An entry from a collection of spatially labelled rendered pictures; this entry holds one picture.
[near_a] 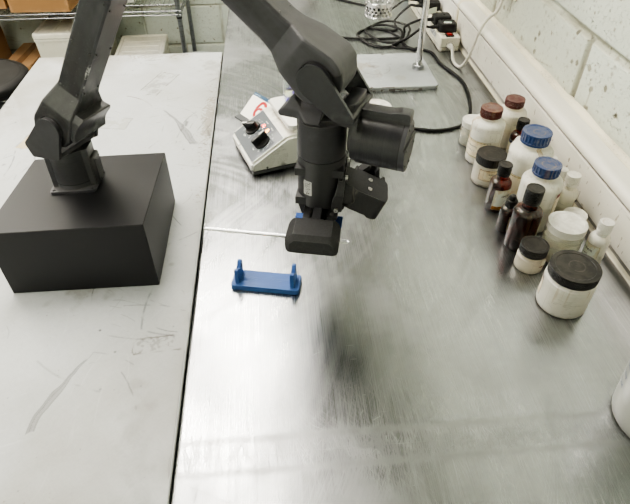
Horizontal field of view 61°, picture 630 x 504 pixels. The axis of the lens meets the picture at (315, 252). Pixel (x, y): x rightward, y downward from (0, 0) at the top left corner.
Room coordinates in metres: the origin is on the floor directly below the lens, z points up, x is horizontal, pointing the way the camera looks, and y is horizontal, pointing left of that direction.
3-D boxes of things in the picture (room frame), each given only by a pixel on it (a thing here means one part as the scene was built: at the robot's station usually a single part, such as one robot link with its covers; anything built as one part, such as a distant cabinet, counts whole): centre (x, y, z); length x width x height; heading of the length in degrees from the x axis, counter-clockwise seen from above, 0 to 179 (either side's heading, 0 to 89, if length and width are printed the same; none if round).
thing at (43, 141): (0.68, 0.35, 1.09); 0.09 x 0.07 x 0.06; 160
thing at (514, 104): (0.96, -0.38, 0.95); 0.06 x 0.06 x 0.10
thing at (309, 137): (0.55, -0.01, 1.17); 0.09 x 0.06 x 0.07; 70
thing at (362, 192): (0.55, -0.06, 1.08); 0.07 x 0.07 x 0.06; 84
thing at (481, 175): (0.83, -0.32, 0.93); 0.05 x 0.05 x 0.06
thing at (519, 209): (0.65, -0.32, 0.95); 0.04 x 0.04 x 0.11
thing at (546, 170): (0.71, -0.36, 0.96); 0.06 x 0.06 x 0.11
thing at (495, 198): (0.74, -0.31, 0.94); 0.04 x 0.04 x 0.09
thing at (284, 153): (0.94, 0.04, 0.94); 0.22 x 0.13 x 0.08; 113
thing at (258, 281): (0.56, 0.07, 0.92); 0.10 x 0.03 x 0.04; 83
